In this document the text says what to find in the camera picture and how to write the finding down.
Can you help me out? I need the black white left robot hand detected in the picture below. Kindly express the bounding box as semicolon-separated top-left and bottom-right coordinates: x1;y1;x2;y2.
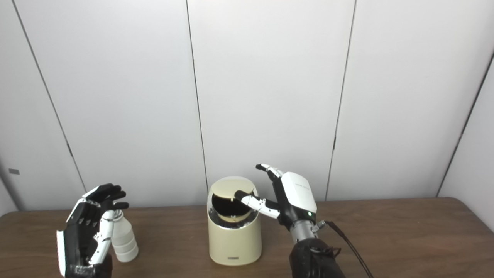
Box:
56;183;130;278

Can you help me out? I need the small white plastic bottle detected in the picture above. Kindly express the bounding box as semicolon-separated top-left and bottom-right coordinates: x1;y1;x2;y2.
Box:
110;210;139;263

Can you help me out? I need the cream-colored bin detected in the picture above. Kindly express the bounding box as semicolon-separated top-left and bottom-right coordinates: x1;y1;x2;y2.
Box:
207;176;262;266

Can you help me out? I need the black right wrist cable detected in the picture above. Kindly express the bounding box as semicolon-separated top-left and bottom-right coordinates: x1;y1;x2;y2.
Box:
316;221;374;278

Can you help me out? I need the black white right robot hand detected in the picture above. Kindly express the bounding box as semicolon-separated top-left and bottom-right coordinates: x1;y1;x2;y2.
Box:
235;164;318;232

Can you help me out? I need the round cream bin lid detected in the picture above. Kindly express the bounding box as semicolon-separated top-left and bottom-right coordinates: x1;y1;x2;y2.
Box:
211;180;256;224

